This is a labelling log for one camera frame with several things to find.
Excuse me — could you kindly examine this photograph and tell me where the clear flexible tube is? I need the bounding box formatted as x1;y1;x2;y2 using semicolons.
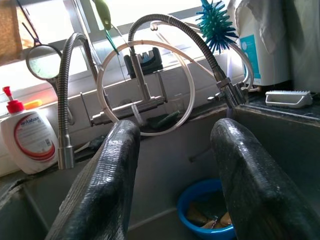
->
188;147;213;163

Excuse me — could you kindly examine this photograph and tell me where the steel tap mixer body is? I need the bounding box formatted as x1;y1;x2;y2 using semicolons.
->
89;47;168;127

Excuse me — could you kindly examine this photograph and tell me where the green yellow scouring sponge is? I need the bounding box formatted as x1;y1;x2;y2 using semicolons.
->
187;199;233;230

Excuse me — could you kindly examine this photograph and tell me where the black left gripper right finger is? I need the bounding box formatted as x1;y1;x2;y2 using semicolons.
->
210;117;320;240

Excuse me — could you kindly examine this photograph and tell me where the clear glass cup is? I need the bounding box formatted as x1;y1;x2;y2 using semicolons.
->
172;93;187;113

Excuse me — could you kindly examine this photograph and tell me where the white hanging cloth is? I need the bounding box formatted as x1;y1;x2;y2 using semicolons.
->
234;0;291;55

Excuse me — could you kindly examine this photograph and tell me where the green scouring pad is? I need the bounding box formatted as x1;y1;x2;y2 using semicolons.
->
147;110;181;130

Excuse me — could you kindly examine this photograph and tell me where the teal bottle brush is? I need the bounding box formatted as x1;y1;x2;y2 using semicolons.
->
196;0;238;55

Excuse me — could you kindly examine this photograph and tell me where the stainless steel sink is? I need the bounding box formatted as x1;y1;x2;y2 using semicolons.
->
0;104;320;240

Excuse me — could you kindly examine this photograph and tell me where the white plastic tube coil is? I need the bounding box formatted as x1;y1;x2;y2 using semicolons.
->
96;21;255;137

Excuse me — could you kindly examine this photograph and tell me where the steel gooseneck faucet cylinder spout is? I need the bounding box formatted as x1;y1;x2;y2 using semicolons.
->
57;32;100;170

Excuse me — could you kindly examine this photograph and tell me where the white water purifier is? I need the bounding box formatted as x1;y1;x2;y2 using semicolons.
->
234;0;292;87

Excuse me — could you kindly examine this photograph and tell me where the black knife sharpener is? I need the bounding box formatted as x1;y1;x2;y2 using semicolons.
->
124;47;164;79

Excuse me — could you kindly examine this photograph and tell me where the white scrub brush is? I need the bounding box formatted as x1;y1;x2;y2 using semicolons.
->
264;89;313;109

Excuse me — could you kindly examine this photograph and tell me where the steel gooseneck hose valve head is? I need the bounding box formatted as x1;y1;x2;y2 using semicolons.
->
128;14;250;108

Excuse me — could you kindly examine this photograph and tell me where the blue plastic bowl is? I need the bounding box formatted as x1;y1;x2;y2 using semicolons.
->
176;178;237;240

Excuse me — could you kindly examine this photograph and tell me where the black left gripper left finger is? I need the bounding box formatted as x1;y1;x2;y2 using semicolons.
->
46;119;141;240

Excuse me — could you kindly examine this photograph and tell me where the white red soap bottle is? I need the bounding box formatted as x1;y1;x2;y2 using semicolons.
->
0;86;60;175

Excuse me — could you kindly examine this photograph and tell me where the brown woven blind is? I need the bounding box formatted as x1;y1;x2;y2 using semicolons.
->
0;0;23;66

